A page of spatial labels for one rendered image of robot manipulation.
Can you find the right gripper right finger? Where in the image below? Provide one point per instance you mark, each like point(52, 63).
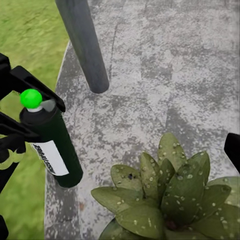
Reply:
point(232, 149)

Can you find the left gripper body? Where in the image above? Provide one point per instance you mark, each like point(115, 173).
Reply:
point(5, 87)

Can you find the pot plant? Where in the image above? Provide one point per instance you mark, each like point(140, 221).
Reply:
point(159, 216)

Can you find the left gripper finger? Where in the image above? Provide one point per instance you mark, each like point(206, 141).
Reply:
point(10, 126)
point(20, 80)

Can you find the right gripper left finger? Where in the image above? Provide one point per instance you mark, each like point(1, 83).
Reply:
point(12, 150)

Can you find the insectifuge atomizer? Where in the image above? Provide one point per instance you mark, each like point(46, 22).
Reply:
point(56, 147)

